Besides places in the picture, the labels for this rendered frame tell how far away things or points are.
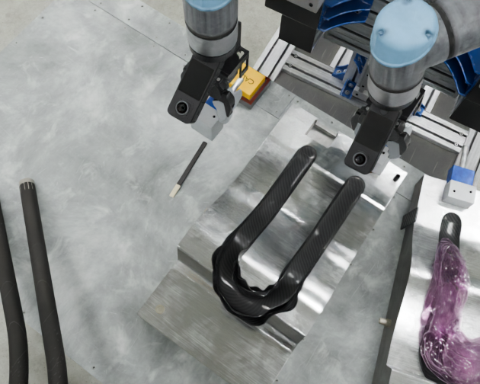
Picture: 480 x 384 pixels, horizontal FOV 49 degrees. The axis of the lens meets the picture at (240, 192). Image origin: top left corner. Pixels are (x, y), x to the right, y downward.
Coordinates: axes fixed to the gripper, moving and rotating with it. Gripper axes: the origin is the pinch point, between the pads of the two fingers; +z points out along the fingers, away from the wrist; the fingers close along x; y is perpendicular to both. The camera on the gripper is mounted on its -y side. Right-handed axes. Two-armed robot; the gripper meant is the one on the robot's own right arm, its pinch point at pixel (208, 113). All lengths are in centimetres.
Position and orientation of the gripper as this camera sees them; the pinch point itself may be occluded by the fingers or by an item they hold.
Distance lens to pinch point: 97.5
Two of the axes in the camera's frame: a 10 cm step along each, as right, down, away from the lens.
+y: 5.7, -7.6, 3.0
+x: -8.2, -5.4, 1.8
